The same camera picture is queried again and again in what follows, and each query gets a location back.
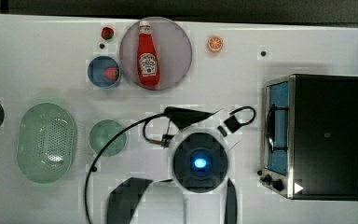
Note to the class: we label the grey round plate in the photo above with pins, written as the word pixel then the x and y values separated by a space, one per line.
pixel 174 52

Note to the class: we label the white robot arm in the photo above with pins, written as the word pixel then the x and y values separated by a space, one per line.
pixel 198 190

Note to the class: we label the red ketchup bottle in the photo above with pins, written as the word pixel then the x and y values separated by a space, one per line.
pixel 147 58

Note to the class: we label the red strawberry in bowl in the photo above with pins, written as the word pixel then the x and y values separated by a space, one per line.
pixel 111 73

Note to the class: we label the green perforated colander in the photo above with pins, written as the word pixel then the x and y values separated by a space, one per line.
pixel 47 143

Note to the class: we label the black toaster oven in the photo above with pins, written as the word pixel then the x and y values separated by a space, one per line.
pixel 310 137

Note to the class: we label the orange slice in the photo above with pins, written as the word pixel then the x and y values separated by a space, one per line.
pixel 215 44

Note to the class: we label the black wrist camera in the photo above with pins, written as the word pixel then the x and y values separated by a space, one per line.
pixel 232 124

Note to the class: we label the blue bowl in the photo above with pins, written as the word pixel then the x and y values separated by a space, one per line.
pixel 95 71

